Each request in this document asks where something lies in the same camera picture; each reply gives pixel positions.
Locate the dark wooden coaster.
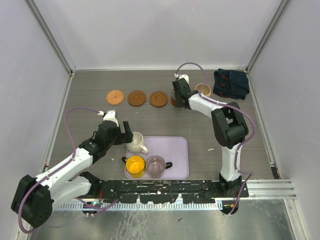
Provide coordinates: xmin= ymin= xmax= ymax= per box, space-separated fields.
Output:
xmin=127 ymin=90 xmax=147 ymax=107
xmin=170 ymin=96 xmax=184 ymax=108
xmin=149 ymin=91 xmax=168 ymax=108

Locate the white ceramic mug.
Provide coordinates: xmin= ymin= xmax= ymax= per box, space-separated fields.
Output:
xmin=126 ymin=132 xmax=149 ymax=154

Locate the beige ceramic mug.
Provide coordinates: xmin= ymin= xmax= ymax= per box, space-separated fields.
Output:
xmin=195 ymin=83 xmax=212 ymax=97

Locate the light cork coaster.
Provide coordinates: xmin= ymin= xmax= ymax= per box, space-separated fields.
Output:
xmin=106 ymin=89 xmax=125 ymax=105

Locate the yellow glass mug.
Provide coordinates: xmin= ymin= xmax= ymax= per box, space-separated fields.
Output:
xmin=121 ymin=155 xmax=146 ymax=178

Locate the clear purple glass mug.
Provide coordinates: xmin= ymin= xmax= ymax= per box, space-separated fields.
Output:
xmin=145 ymin=155 xmax=173 ymax=179

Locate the grey-green ceramic mug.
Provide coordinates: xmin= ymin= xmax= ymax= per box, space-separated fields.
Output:
xmin=171 ymin=90 xmax=176 ymax=100

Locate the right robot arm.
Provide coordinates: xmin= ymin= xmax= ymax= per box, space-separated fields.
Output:
xmin=172 ymin=75 xmax=249 ymax=197

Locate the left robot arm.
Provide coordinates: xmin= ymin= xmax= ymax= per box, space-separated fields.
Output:
xmin=11 ymin=120 xmax=133 ymax=233

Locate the dark blue folded cloth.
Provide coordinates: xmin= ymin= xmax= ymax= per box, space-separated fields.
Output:
xmin=212 ymin=68 xmax=250 ymax=100

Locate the lavender plastic tray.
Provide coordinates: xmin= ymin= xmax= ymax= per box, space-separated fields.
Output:
xmin=124 ymin=136 xmax=189 ymax=180

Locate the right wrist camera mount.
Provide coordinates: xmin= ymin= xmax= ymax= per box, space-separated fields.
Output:
xmin=174 ymin=73 xmax=189 ymax=84

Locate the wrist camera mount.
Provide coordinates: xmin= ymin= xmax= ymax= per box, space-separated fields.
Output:
xmin=97 ymin=110 xmax=119 ymax=126
xmin=174 ymin=73 xmax=189 ymax=84

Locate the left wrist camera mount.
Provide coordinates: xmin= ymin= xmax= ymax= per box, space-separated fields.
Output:
xmin=97 ymin=110 xmax=119 ymax=126

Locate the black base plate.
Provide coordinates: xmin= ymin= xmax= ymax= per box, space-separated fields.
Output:
xmin=83 ymin=179 xmax=249 ymax=204

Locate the aluminium frame post left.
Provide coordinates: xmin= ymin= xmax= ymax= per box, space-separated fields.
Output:
xmin=25 ymin=0 xmax=75 ymax=76

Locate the aluminium frame post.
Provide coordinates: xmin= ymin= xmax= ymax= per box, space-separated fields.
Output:
xmin=25 ymin=0 xmax=75 ymax=76
xmin=246 ymin=0 xmax=291 ymax=72

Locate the white slotted cable duct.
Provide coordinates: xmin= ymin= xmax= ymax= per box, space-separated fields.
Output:
xmin=57 ymin=198 xmax=223 ymax=211

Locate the aluminium frame post right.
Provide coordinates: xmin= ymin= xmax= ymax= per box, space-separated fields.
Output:
xmin=246 ymin=0 xmax=291 ymax=72

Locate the aluminium frame rail front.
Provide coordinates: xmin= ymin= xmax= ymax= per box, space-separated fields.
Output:
xmin=26 ymin=178 xmax=297 ymax=201

